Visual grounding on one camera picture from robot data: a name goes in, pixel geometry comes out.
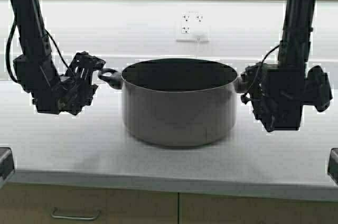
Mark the beige drawer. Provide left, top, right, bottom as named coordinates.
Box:
left=179, top=193, right=337, bottom=223
left=1, top=183, right=178, bottom=223

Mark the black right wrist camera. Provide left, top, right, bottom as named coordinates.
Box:
left=303, top=66, right=333, bottom=113

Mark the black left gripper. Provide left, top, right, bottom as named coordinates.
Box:
left=57, top=51, right=106, bottom=115

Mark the grey pot with black handles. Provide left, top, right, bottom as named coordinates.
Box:
left=98, top=58, right=239, bottom=147

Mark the left beige drawer front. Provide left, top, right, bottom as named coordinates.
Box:
left=1, top=183, right=178, bottom=223

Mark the left robot base metal frame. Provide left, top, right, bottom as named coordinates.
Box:
left=1, top=147, right=15, bottom=188

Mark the white wall outlet plate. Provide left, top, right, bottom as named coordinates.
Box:
left=175, top=11, right=209, bottom=43

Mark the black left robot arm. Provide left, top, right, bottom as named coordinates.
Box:
left=6, top=0, right=105, bottom=115

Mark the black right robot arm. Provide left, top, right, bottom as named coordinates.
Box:
left=237, top=0, right=333, bottom=133

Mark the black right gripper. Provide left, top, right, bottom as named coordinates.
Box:
left=240, top=63, right=305, bottom=132

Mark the right robot base metal frame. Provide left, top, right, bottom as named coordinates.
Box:
left=327, top=148, right=338, bottom=184

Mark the white plug adapter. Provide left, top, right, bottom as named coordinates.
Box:
left=194, top=32, right=208, bottom=43

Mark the middle beige drawer front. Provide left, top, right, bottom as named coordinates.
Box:
left=179, top=193, right=337, bottom=223

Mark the left drawer metal handle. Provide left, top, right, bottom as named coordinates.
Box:
left=50, top=208, right=102, bottom=221

